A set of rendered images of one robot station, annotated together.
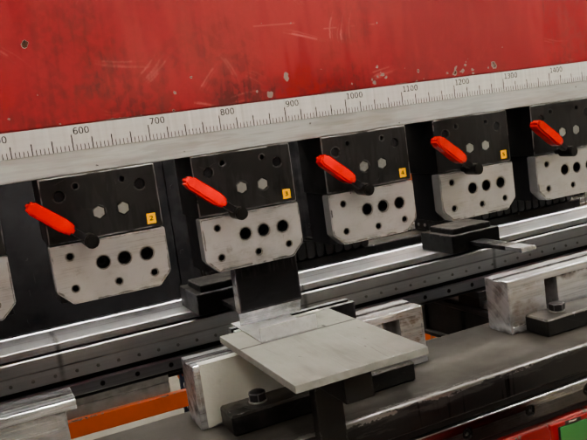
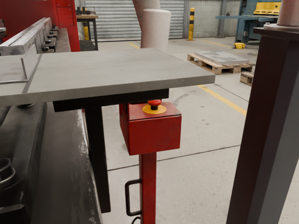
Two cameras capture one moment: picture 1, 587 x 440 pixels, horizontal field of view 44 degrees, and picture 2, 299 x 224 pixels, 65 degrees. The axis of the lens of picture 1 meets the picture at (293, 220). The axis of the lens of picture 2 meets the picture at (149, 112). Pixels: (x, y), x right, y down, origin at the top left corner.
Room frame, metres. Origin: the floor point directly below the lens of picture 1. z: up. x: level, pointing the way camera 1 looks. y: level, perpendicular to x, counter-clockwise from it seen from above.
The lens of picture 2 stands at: (0.83, 0.26, 1.06)
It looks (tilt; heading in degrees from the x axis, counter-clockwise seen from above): 24 degrees down; 275
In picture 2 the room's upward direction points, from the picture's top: straight up
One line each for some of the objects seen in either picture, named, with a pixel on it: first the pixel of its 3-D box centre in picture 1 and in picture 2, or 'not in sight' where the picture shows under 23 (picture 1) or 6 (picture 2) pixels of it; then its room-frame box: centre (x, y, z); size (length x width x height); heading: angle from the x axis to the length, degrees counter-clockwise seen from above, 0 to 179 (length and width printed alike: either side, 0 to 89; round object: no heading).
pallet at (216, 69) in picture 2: not in sight; (219, 62); (-0.12, -4.37, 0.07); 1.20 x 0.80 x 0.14; 110
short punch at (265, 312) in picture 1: (266, 287); not in sight; (1.07, 0.05, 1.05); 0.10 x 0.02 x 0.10; 114
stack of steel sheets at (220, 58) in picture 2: not in sight; (219, 57); (-0.12, -4.37, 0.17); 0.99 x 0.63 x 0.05; 110
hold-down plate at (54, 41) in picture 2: not in sight; (50, 44); (1.42, -0.89, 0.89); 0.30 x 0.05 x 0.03; 114
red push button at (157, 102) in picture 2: not in sight; (154, 105); (0.87, -0.38, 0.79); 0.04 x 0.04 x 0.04
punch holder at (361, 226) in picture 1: (357, 184); not in sight; (1.14, -0.11, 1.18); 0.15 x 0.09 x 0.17; 114
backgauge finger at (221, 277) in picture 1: (233, 296); not in sight; (1.21, 0.12, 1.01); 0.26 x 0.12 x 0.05; 24
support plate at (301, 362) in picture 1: (314, 344); (78, 68); (0.93, -0.01, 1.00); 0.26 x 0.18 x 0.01; 24
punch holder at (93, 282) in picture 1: (102, 230); not in sight; (0.98, 0.26, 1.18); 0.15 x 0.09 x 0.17; 114
